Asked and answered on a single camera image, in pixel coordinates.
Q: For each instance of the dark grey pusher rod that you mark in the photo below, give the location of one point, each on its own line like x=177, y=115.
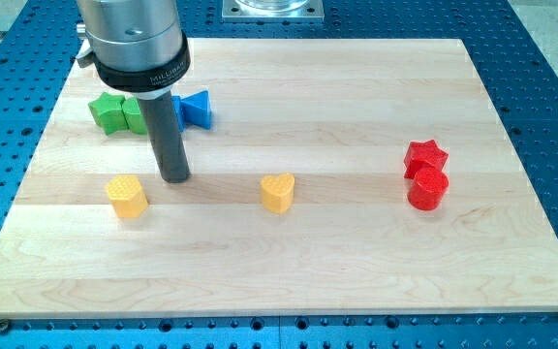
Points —
x=163, y=130

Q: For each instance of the black tool changer ring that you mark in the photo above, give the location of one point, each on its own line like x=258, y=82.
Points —
x=148, y=80

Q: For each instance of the yellow hexagon block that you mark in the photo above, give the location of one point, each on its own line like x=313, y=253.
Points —
x=126, y=196

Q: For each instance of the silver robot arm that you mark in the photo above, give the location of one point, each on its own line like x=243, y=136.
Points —
x=138, y=46

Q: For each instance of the wooden board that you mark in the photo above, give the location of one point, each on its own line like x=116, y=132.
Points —
x=337, y=114

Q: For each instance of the blue cube block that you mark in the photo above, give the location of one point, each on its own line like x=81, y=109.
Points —
x=176, y=100

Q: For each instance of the blue triangle block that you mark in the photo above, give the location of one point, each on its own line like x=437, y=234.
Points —
x=196, y=110

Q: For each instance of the green star block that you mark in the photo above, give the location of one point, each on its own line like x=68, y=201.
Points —
x=108, y=114

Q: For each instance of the yellow heart block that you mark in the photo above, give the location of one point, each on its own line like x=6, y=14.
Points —
x=277, y=192

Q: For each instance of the red star block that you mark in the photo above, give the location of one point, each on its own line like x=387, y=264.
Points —
x=423, y=155

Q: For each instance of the red cylinder block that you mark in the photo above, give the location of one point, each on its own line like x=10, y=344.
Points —
x=428, y=188

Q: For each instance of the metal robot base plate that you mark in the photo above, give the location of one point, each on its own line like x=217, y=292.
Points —
x=272, y=11

